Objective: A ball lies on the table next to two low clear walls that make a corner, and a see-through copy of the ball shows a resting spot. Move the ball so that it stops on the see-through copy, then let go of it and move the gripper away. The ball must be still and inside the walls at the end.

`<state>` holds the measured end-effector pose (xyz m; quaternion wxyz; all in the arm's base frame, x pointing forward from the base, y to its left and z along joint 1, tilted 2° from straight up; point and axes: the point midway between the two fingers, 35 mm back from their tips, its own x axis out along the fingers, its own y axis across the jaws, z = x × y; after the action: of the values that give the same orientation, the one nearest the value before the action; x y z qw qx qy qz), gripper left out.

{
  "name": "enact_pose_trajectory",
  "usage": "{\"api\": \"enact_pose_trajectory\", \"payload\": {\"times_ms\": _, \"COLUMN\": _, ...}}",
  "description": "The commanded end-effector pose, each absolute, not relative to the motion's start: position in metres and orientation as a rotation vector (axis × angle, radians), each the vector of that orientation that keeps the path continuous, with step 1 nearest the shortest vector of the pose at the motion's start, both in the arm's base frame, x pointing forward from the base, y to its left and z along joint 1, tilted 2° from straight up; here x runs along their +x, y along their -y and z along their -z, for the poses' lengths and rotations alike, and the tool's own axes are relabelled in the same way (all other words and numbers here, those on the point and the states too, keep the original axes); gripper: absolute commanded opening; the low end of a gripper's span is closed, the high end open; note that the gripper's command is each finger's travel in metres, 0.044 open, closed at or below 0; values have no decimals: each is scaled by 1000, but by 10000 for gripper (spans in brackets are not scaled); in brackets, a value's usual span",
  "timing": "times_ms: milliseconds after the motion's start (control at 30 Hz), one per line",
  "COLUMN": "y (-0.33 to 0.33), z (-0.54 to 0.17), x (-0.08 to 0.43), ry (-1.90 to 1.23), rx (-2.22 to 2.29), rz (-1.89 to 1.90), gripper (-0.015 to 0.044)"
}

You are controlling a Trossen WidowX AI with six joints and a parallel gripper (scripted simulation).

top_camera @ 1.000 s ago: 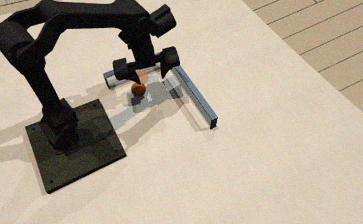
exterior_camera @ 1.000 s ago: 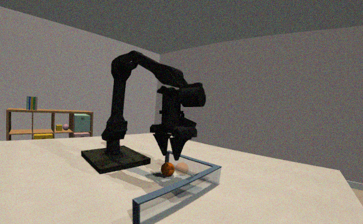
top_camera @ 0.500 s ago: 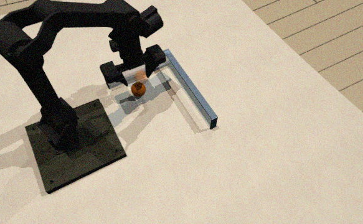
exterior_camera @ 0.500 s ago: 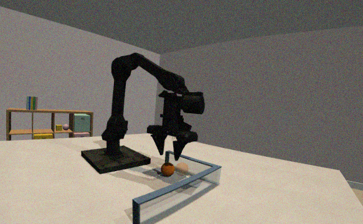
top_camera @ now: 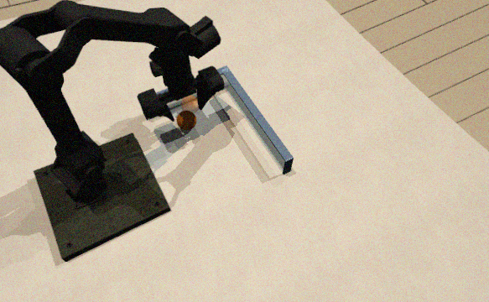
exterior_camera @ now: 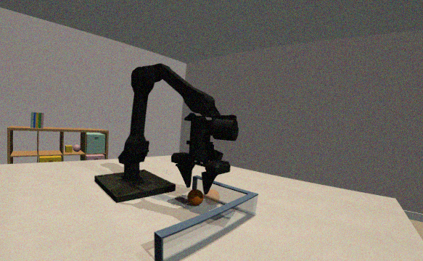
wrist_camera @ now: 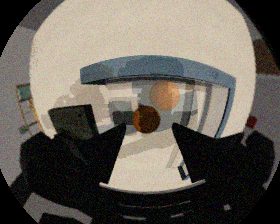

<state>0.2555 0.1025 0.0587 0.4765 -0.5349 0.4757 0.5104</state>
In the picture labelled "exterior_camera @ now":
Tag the orange-brown ball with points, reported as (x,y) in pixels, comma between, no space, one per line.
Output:
(195,197)

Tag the translucent orange ball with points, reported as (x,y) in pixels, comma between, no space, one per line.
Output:
(212,197)

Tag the clear l-shaped low wall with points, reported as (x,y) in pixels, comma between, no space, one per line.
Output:
(169,231)
(186,241)

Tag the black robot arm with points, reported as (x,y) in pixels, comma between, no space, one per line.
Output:
(143,79)

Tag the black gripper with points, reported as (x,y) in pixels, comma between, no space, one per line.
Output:
(199,155)

